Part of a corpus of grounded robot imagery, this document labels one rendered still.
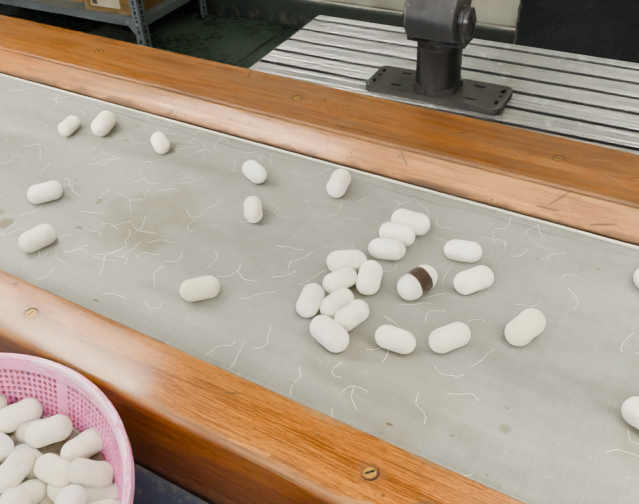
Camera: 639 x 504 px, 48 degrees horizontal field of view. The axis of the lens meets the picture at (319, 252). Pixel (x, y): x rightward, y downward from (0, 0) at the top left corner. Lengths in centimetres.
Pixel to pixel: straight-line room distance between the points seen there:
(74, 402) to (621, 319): 42
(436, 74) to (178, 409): 65
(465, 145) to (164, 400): 41
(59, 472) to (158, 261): 22
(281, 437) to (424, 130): 41
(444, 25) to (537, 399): 56
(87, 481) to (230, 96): 50
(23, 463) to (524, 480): 33
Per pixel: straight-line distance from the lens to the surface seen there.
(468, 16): 96
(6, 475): 54
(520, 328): 56
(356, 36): 124
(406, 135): 76
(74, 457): 54
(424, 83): 103
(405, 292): 58
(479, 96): 103
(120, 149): 84
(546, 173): 72
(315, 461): 47
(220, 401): 50
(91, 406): 54
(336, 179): 70
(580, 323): 60
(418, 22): 97
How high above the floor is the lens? 115
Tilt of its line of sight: 39 degrees down
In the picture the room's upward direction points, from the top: 4 degrees counter-clockwise
